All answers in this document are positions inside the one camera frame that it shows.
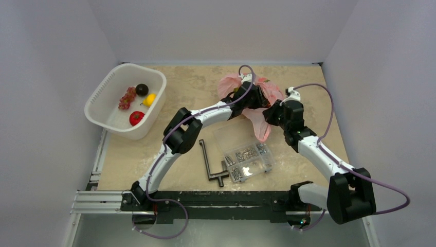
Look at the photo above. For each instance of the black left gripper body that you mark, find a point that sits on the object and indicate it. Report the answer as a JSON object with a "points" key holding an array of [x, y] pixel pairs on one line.
{"points": [[255, 102]]}

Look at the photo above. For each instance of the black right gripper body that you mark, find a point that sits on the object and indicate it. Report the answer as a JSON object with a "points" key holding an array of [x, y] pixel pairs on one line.
{"points": [[272, 113]]}

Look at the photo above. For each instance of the pink plastic bag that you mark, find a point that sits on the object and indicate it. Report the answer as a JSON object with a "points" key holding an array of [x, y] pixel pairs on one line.
{"points": [[270, 90]]}

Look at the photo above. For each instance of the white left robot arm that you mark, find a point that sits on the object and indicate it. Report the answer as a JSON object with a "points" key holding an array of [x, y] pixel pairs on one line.
{"points": [[182, 132]]}

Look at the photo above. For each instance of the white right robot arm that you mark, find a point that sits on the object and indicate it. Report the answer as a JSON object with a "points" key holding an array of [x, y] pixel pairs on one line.
{"points": [[349, 195]]}

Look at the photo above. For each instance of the yellow fake lemon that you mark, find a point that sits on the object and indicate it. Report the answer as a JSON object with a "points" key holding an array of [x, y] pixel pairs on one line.
{"points": [[149, 99]]}

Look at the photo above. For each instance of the dark brown fake fruit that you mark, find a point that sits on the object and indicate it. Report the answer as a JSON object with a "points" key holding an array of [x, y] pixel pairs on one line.
{"points": [[142, 90]]}

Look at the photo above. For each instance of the red fake tomato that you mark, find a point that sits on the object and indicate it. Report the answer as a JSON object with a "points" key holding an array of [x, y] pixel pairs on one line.
{"points": [[136, 117]]}

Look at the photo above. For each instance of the red fake grape bunch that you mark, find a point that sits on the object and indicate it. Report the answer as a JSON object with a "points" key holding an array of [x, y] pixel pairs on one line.
{"points": [[127, 99]]}

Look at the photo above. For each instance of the clear plastic screw box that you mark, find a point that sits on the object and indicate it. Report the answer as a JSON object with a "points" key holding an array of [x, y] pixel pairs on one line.
{"points": [[244, 155]]}

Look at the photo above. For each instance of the black metal crank tool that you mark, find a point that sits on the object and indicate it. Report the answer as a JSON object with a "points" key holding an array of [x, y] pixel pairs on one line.
{"points": [[219, 176]]}

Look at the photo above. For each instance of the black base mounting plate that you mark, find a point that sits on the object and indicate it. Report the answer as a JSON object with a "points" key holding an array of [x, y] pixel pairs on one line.
{"points": [[274, 206]]}

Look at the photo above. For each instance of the white plastic basket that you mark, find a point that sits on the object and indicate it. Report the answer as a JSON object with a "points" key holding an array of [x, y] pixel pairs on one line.
{"points": [[102, 106]]}

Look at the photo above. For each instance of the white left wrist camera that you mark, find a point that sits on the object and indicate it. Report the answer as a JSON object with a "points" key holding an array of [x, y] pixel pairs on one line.
{"points": [[246, 78]]}

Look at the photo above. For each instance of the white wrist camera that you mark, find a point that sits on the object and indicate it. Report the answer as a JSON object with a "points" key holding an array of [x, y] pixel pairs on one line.
{"points": [[291, 94], [246, 78]]}

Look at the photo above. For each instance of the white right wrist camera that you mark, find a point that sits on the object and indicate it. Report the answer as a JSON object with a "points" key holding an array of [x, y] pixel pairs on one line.
{"points": [[291, 94]]}

